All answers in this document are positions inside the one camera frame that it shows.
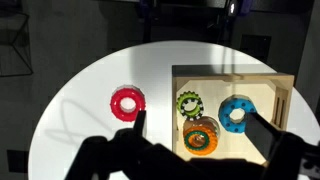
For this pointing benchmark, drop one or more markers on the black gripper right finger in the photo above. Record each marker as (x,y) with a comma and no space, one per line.
(262,135)

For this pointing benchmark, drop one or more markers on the black square floor plate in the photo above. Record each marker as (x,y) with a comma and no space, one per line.
(17,161)

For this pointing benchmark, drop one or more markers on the light wooden slatted crate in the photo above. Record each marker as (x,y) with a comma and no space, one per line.
(213,88)

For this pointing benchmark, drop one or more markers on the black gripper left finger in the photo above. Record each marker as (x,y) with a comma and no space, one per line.
(140,120)

